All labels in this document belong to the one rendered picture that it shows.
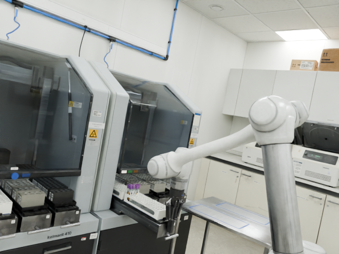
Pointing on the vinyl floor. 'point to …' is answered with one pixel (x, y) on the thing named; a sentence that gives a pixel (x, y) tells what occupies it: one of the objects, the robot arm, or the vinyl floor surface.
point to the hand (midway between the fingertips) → (170, 225)
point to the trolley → (228, 221)
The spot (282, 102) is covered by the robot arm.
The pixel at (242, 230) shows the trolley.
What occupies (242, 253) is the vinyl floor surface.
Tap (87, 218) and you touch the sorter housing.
